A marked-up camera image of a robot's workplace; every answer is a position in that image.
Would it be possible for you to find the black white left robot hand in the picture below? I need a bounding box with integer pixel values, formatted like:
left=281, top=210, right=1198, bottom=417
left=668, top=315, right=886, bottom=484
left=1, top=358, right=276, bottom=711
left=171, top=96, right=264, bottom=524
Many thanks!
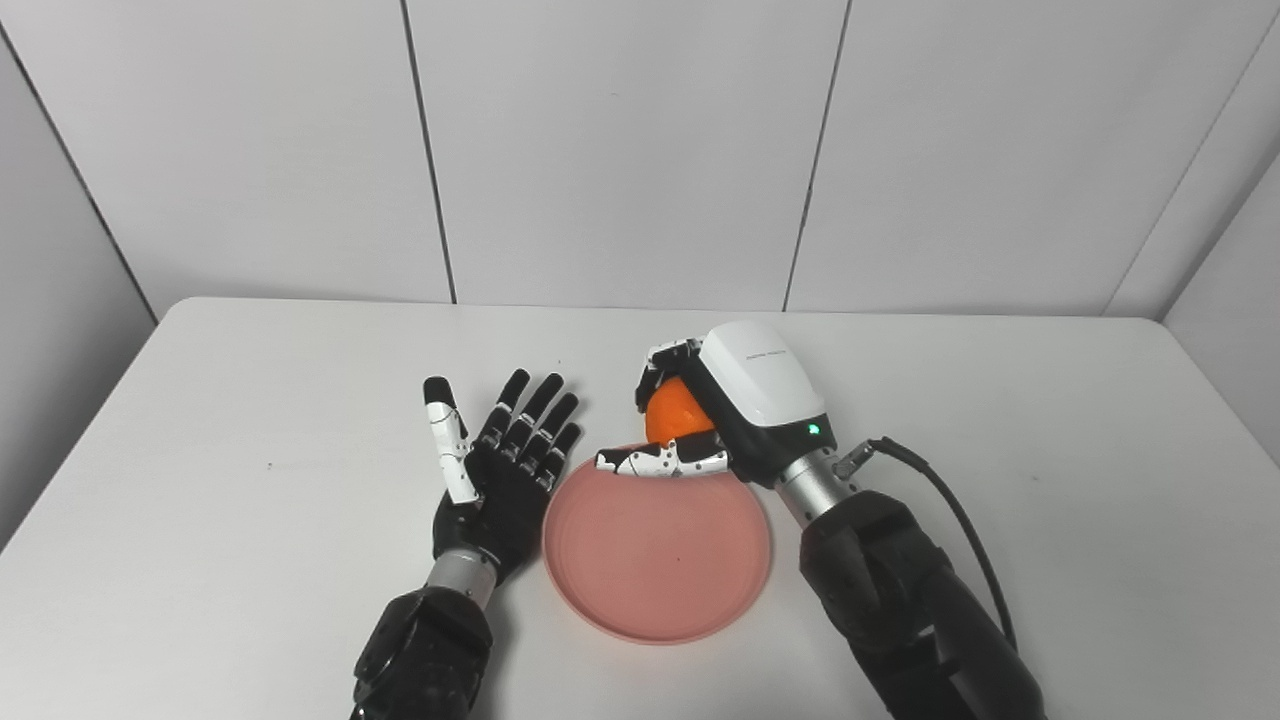
left=422, top=369, right=584, bottom=586

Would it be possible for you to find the pink plastic plate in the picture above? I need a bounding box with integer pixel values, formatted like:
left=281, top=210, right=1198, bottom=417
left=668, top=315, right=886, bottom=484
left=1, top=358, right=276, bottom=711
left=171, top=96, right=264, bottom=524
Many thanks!
left=542, top=443, right=773, bottom=646

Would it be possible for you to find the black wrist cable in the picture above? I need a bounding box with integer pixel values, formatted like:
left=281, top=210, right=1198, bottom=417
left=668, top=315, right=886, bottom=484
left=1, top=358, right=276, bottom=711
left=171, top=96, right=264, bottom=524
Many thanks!
left=835, top=437, right=1019, bottom=653

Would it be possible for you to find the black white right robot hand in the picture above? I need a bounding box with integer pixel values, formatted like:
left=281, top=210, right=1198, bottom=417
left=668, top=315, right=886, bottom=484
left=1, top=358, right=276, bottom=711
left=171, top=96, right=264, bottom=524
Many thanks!
left=596, top=320, right=837, bottom=489

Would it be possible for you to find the orange fruit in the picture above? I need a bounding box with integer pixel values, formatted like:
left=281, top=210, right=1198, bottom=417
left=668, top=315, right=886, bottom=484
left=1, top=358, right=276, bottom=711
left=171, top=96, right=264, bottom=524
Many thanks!
left=645, top=376, right=717, bottom=447

